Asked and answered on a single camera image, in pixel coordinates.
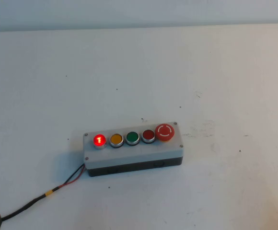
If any small red push button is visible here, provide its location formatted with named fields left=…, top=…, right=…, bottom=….
left=141, top=129, right=156, bottom=144

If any green push button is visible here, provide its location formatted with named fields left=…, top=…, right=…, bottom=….
left=125, top=131, right=140, bottom=146

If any red mushroom emergency stop button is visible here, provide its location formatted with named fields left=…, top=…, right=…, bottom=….
left=154, top=123, right=176, bottom=142

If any yellow push button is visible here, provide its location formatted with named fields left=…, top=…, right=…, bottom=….
left=109, top=133, right=125, bottom=149

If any grey and black control box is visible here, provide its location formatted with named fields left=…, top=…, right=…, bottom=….
left=82, top=122, right=184, bottom=178

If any lit red indicator light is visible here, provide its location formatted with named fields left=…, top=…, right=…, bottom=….
left=93, top=134, right=106, bottom=150

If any black cable with yellow tape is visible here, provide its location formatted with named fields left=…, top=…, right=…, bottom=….
left=0, top=163, right=86, bottom=221

